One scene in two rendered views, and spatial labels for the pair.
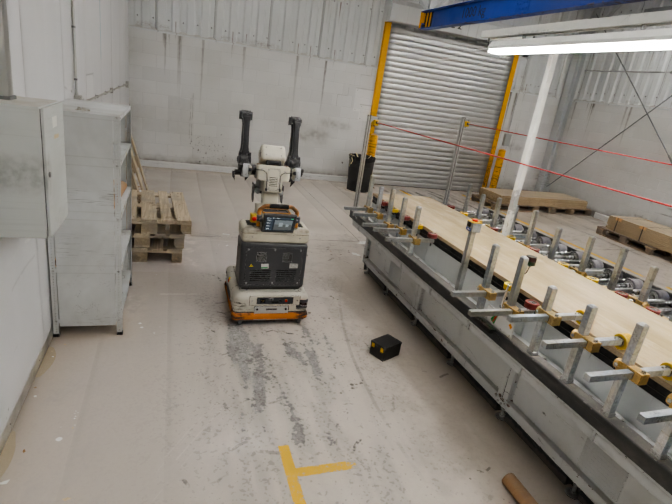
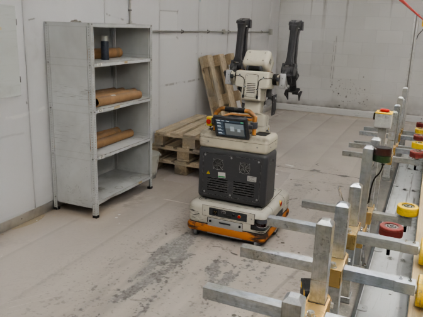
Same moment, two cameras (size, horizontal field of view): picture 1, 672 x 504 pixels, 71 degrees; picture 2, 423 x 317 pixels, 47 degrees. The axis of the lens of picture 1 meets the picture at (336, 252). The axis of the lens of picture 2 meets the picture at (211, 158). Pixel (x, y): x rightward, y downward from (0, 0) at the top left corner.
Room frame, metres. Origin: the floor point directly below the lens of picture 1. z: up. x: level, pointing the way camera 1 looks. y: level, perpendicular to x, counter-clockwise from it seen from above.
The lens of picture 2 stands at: (0.92, -1.83, 1.56)
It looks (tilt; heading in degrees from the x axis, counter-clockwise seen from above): 15 degrees down; 44
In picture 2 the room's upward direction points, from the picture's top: 2 degrees clockwise
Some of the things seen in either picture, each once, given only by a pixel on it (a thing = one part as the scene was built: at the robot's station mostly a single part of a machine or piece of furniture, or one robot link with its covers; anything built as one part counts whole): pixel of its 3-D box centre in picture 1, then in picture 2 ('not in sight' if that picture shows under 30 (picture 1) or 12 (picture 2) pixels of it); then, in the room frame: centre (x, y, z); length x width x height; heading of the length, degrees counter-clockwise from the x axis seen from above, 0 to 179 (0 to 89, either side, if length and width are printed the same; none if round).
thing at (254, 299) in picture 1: (275, 300); (228, 214); (3.43, 0.43, 0.23); 0.41 x 0.02 x 0.08; 110
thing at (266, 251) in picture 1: (271, 248); (238, 159); (3.64, 0.53, 0.59); 0.55 x 0.34 x 0.83; 110
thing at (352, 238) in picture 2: (547, 315); (350, 233); (2.26, -1.15, 0.95); 0.14 x 0.06 x 0.05; 21
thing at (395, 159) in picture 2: (409, 240); (379, 157); (3.63, -0.58, 0.84); 0.43 x 0.03 x 0.04; 111
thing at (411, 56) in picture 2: (365, 164); (413, 78); (4.92, -0.17, 1.20); 0.15 x 0.12 x 1.00; 21
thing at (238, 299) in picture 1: (264, 290); (240, 208); (3.73, 0.57, 0.16); 0.67 x 0.64 x 0.25; 20
